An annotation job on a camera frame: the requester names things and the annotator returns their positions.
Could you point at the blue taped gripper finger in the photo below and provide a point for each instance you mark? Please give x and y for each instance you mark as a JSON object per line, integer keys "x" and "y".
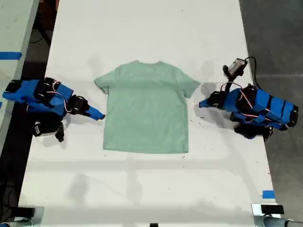
{"x": 207, "y": 105}
{"x": 94, "y": 116}
{"x": 207, "y": 101}
{"x": 97, "y": 111}

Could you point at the pale green t-shirt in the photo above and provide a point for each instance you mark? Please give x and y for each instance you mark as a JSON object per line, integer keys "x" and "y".
{"x": 146, "y": 106}

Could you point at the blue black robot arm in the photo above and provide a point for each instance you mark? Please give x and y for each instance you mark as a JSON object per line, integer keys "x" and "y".
{"x": 28, "y": 91}
{"x": 267, "y": 106}

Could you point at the long blue tape strip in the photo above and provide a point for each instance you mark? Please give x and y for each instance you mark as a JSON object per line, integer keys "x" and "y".
{"x": 10, "y": 55}

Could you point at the pale side table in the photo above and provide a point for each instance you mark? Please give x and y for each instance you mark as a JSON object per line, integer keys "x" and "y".
{"x": 14, "y": 28}

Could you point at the short blue tape strip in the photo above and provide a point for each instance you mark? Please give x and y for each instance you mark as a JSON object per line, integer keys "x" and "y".
{"x": 269, "y": 194}

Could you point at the black table clamp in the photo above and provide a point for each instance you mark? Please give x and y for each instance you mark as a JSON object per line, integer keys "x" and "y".
{"x": 29, "y": 212}

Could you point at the grey metal pipe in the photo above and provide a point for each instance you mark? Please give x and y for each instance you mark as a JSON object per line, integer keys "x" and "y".
{"x": 277, "y": 222}

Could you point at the curved black camera stalk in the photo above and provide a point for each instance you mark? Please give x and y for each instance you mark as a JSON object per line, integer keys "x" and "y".
{"x": 229, "y": 84}

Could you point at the short black camera stalk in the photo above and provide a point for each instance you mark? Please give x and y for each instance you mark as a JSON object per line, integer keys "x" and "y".
{"x": 60, "y": 133}

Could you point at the grey black camera box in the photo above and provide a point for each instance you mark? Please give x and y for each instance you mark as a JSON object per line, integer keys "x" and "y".
{"x": 235, "y": 66}

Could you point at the black camera box white label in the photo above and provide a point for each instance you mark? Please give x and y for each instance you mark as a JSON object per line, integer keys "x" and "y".
{"x": 46, "y": 127}

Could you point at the silver bracket with black box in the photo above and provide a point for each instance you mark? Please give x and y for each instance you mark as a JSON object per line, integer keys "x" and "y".
{"x": 272, "y": 210}

